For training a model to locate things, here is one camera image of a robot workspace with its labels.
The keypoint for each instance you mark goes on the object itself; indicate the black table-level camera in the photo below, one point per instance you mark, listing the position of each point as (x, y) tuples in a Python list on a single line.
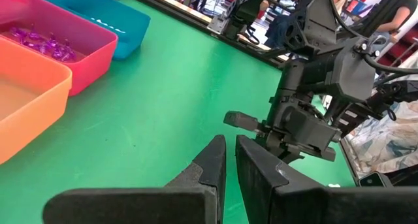
[(372, 180)]

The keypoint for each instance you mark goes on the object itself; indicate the orange plastic bin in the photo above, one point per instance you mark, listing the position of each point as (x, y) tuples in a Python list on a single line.
[(32, 103)]

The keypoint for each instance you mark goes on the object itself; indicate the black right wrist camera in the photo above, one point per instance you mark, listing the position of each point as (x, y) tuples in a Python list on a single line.
[(352, 73)]

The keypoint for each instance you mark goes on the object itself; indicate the person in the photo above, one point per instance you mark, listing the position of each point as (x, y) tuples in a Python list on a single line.
[(396, 15), (281, 28)]

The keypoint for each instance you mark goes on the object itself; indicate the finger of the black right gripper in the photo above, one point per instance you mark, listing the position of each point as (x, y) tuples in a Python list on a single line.
[(274, 148), (294, 156)]

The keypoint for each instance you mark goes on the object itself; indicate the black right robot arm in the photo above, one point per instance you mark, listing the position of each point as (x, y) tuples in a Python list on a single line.
[(320, 21)]

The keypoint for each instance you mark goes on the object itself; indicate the silver mounting plate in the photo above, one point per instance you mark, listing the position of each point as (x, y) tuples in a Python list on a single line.
[(217, 25)]

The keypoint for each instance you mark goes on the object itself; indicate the pink plastic bin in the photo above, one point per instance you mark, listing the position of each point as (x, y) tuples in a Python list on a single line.
[(94, 64)]

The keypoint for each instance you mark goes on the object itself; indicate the blue plastic bin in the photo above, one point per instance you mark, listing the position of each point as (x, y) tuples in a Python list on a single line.
[(130, 21)]

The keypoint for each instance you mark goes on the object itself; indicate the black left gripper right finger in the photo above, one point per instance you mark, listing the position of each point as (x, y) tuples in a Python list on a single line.
[(326, 206)]

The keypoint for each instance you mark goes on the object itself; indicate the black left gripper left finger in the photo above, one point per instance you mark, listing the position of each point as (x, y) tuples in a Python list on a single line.
[(130, 206)]

